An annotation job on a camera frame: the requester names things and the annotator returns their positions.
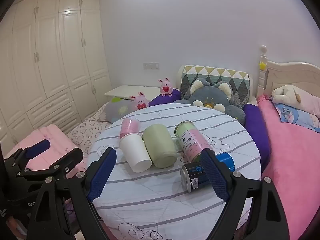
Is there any blue black can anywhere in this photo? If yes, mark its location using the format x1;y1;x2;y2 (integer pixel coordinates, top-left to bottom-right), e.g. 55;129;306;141
180;152;235;193

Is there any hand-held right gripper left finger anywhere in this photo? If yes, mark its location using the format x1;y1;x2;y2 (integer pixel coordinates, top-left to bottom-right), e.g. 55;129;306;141
29;147;118;240

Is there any striped white tablecloth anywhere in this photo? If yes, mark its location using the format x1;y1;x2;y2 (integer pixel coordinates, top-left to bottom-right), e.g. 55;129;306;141
86;104;262;240

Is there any pink green labelled can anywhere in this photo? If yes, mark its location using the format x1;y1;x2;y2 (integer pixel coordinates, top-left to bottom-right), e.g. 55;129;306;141
174;121;215;165

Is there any white cup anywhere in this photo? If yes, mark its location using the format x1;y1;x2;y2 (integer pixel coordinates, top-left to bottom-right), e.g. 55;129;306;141
119;133;152;173

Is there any triangle patterned cushion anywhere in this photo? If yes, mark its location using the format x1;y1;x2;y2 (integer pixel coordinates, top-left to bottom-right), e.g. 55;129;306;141
176;65;253;103

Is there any purple cushion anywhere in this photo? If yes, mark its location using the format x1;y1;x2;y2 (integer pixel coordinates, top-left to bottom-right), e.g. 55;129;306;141
149;89;182;107

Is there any heart print bedding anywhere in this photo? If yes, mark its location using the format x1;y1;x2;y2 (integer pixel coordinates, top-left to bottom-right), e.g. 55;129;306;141
66;102;112;155

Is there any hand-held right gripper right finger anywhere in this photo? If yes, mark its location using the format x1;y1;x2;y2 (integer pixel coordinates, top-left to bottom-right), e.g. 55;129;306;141
200;148;290;240

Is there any purple blanket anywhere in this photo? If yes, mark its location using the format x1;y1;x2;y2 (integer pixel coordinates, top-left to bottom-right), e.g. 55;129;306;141
243;103;271;173

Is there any pale green cup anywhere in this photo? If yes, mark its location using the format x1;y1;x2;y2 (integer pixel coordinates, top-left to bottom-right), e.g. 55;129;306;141
142;124;177;169

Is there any white nightstand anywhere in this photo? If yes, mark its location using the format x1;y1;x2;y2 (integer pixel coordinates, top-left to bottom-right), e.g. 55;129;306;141
104;85;163;100

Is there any grey cat plush cushion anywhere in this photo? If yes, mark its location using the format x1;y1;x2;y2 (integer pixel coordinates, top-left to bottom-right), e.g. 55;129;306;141
173;78;247;125

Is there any cream bed headboard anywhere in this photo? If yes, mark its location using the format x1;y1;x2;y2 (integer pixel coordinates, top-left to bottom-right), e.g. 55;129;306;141
257;45;320;98

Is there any blue printed pillow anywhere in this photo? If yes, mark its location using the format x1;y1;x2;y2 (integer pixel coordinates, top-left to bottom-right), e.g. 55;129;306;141
271;102;320;133

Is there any pink rabbit plush toy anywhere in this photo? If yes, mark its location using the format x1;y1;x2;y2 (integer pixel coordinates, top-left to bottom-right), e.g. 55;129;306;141
158;78;173;97
129;92;150;111

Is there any grey flower pillow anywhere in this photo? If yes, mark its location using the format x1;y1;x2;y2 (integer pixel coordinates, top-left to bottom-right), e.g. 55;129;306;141
102;97;137;123

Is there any folded pink quilt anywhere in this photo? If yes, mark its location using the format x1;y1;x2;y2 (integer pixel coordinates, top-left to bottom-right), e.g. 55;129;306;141
5;124;88;178

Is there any white plush dog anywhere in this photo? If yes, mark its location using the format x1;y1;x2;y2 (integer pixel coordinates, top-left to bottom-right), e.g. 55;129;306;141
271;85;320;118

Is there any cream wardrobe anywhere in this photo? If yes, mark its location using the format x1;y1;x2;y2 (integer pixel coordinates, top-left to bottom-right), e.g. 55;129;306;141
0;0;112;153

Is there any pink bed blanket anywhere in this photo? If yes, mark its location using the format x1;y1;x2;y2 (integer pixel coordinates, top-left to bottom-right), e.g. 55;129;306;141
257;95;320;240

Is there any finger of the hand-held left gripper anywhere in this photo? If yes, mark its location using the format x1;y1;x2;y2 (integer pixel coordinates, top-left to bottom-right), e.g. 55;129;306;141
15;148;84;181
4;139;50;171

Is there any pink cup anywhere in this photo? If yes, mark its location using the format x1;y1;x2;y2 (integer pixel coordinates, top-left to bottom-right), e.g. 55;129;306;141
120;117;141;139

